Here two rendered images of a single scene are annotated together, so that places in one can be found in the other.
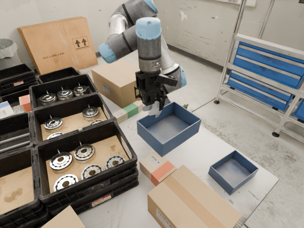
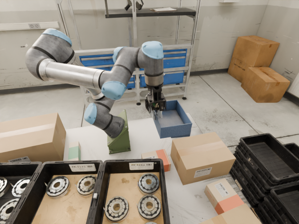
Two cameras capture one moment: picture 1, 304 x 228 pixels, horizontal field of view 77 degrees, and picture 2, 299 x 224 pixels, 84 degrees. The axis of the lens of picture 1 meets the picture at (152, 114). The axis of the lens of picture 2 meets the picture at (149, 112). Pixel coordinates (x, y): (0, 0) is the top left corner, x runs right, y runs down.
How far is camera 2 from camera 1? 66 cm
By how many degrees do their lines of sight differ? 48
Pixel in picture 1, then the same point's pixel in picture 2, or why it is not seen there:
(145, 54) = (161, 70)
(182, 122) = (163, 112)
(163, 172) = (163, 158)
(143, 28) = (159, 50)
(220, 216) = (213, 140)
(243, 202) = (196, 133)
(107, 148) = (122, 186)
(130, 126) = not seen: hidden behind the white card
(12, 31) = not seen: outside the picture
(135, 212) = (180, 194)
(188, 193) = (194, 147)
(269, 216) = not seen: hidden behind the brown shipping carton
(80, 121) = (58, 204)
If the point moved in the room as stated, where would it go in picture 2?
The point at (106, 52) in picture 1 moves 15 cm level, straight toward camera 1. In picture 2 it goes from (121, 88) to (164, 94)
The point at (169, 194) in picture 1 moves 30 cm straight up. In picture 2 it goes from (191, 157) to (202, 115)
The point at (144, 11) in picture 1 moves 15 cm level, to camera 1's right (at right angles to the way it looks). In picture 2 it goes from (65, 47) to (88, 39)
